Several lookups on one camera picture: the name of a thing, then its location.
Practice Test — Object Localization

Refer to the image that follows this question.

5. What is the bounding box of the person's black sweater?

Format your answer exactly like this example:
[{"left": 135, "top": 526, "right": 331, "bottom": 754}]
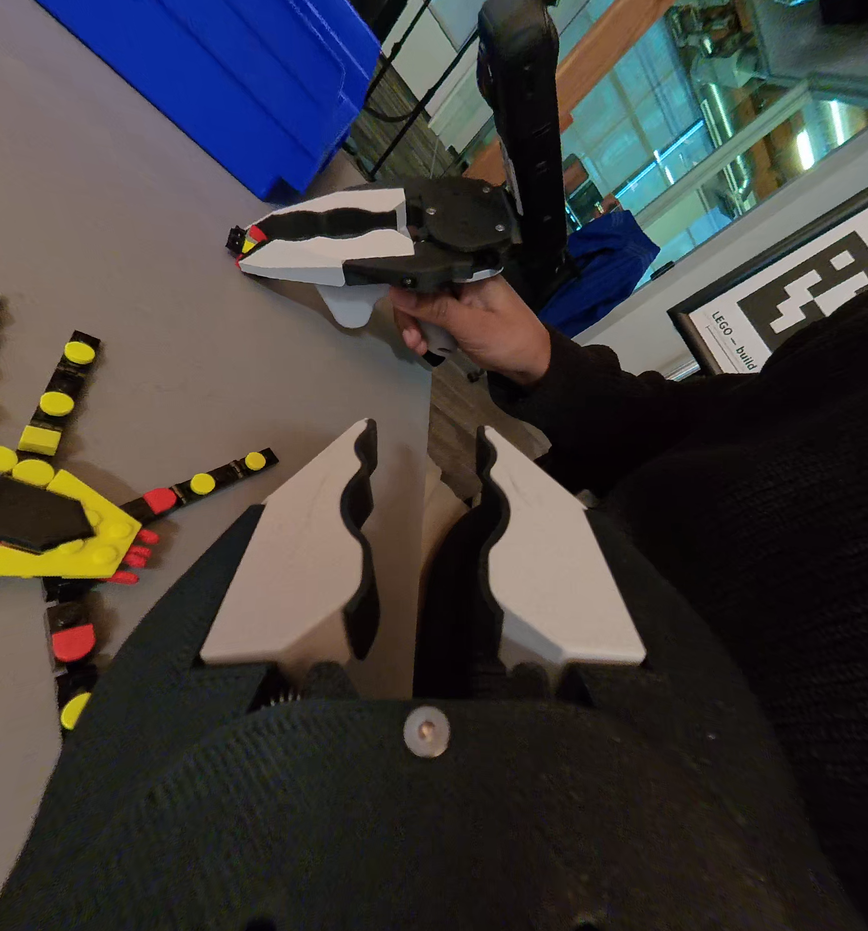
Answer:
[{"left": 587, "top": 280, "right": 868, "bottom": 931}]

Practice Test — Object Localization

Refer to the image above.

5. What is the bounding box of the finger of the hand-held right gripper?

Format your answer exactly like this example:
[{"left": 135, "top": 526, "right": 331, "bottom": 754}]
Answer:
[
  {"left": 239, "top": 231, "right": 415, "bottom": 287},
  {"left": 248, "top": 186, "right": 408, "bottom": 244}
]

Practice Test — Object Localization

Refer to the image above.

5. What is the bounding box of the yellow black lego spider model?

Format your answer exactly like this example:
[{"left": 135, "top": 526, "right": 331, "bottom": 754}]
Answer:
[{"left": 0, "top": 284, "right": 278, "bottom": 736}]

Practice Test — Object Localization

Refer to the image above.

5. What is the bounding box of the blue fabric bag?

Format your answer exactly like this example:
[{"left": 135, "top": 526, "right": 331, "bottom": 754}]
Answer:
[{"left": 539, "top": 211, "right": 660, "bottom": 339}]

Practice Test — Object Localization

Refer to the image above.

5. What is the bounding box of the person's right hand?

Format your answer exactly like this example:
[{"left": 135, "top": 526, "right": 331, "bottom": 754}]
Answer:
[{"left": 392, "top": 276, "right": 553, "bottom": 388}]

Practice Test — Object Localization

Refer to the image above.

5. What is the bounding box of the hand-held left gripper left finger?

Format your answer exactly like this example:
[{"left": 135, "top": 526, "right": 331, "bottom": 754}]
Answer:
[{"left": 200, "top": 418, "right": 382, "bottom": 666}]

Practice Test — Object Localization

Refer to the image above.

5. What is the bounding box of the person's right forearm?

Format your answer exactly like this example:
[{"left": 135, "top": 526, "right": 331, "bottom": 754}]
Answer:
[{"left": 510, "top": 327, "right": 704, "bottom": 503}]

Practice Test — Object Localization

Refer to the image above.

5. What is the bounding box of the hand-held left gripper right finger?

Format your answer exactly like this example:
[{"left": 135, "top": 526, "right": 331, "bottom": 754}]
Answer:
[{"left": 414, "top": 425, "right": 648, "bottom": 695}]

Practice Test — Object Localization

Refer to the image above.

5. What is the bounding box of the framed white sign black pattern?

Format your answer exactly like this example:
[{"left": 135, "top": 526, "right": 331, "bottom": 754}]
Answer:
[{"left": 667, "top": 171, "right": 868, "bottom": 375}]

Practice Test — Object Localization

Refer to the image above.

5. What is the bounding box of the silver ventilation duct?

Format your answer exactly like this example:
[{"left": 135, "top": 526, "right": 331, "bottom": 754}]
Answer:
[{"left": 696, "top": 80, "right": 758, "bottom": 197}]

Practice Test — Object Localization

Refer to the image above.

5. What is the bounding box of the blue plastic bin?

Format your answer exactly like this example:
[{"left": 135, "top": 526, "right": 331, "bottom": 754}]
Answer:
[{"left": 37, "top": 0, "right": 383, "bottom": 205}]

